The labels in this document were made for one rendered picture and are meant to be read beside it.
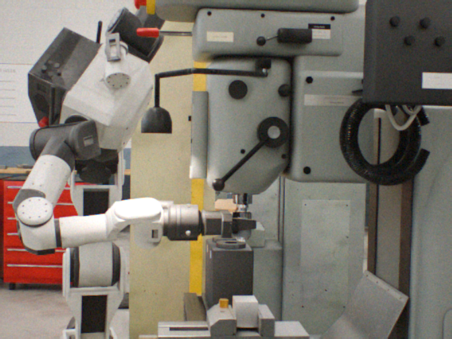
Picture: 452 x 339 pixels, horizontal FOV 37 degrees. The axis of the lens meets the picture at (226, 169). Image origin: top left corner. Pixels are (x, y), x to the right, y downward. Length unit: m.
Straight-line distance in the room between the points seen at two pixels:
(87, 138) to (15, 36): 9.16
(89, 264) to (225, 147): 0.81
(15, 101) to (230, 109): 9.38
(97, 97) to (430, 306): 1.00
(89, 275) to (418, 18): 1.32
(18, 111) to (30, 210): 9.25
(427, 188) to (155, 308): 2.12
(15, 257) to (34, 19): 5.32
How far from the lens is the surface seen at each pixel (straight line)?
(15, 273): 6.42
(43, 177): 1.70
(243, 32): 1.55
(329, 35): 1.58
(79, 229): 1.61
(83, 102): 1.87
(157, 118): 1.55
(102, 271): 2.21
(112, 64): 1.81
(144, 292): 3.45
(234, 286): 2.00
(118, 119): 1.86
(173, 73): 1.51
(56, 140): 1.79
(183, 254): 3.42
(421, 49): 1.38
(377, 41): 1.35
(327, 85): 1.57
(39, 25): 10.90
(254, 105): 1.56
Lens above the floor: 1.45
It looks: 3 degrees down
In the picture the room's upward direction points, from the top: 1 degrees clockwise
